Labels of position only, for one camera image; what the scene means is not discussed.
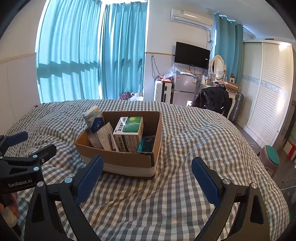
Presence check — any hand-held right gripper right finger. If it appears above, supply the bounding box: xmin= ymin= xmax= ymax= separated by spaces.
xmin=191 ymin=157 xmax=270 ymax=241

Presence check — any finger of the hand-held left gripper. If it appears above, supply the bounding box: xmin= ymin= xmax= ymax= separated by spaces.
xmin=0 ymin=131 xmax=29 ymax=154
xmin=25 ymin=144 xmax=57 ymax=171

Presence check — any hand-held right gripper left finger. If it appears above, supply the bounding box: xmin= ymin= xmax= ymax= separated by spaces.
xmin=24 ymin=155 xmax=104 ymax=241

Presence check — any brown cardboard box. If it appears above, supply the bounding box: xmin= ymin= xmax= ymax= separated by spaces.
xmin=75 ymin=111 xmax=162 ymax=179

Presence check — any blue white tissue pack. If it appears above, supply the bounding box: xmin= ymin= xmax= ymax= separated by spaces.
xmin=83 ymin=106 xmax=103 ymax=134

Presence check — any green white medicine box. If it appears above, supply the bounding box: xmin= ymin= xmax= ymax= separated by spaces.
xmin=113 ymin=116 xmax=144 ymax=153

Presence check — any teal blister pack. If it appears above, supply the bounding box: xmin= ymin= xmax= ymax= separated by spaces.
xmin=137 ymin=136 xmax=156 ymax=153

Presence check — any checked bed blanket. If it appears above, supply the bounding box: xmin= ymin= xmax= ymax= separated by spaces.
xmin=0 ymin=99 xmax=290 ymax=241

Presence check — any stool with teal cushion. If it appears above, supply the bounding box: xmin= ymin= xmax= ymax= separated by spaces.
xmin=259 ymin=145 xmax=280 ymax=178

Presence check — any silver grey suitcase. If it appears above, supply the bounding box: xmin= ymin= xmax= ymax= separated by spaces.
xmin=228 ymin=91 xmax=245 ymax=122

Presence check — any black jacket on chair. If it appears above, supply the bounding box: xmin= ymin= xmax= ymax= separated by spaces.
xmin=191 ymin=85 xmax=235 ymax=116

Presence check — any silver small fridge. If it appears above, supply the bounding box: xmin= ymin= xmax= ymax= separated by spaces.
xmin=172 ymin=73 xmax=198 ymax=106

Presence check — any brown box on vanity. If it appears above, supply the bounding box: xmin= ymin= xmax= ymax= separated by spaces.
xmin=224 ymin=82 xmax=239 ymax=92

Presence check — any white suitcase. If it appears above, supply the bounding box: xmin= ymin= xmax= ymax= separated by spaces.
xmin=154 ymin=80 xmax=173 ymax=103

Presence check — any wide teal curtain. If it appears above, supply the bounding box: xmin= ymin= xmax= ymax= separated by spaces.
xmin=36 ymin=0 xmax=102 ymax=104

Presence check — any white sliding wardrobe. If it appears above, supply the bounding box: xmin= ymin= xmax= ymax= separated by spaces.
xmin=236 ymin=39 xmax=296 ymax=149

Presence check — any clear plastic bag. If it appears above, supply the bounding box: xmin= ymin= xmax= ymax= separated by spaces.
xmin=164 ymin=65 xmax=184 ymax=78

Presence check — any white oval vanity mirror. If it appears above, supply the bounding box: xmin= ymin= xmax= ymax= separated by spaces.
xmin=209 ymin=55 xmax=226 ymax=81

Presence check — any narrow teal curtain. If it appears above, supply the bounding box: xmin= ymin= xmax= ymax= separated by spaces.
xmin=100 ymin=1 xmax=148 ymax=100

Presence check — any teal curtain beside wardrobe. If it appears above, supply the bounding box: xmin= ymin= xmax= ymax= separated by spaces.
xmin=214 ymin=10 xmax=244 ymax=82

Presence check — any white air conditioner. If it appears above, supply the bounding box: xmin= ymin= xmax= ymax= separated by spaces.
xmin=171 ymin=8 xmax=213 ymax=30

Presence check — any dark wall cable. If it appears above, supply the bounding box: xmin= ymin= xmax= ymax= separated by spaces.
xmin=151 ymin=55 xmax=160 ymax=80

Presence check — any black wall television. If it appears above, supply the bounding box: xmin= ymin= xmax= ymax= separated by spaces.
xmin=174 ymin=42 xmax=211 ymax=69

